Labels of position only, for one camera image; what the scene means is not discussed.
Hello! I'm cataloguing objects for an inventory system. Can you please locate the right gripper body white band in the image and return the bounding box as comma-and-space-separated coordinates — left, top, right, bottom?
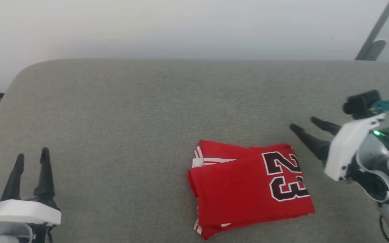
323, 113, 386, 182

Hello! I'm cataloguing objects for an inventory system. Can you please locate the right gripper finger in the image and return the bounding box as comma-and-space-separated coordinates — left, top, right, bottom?
289, 124, 331, 166
311, 116, 342, 137

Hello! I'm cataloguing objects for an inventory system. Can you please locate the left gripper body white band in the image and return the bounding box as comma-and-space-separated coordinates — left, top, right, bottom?
0, 197, 62, 238

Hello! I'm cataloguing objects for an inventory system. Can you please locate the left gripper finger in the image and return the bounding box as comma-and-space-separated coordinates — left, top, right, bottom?
0, 153, 25, 202
33, 147, 55, 200

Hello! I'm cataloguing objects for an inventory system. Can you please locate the red and white basketball jersey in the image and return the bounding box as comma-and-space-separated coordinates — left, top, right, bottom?
185, 139, 316, 241

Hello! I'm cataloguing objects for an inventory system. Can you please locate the grey fabric sofa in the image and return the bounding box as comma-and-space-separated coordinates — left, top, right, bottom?
0, 58, 389, 243

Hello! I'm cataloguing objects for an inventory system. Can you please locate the grey metal pole with bracket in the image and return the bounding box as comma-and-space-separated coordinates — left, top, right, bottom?
355, 0, 389, 61

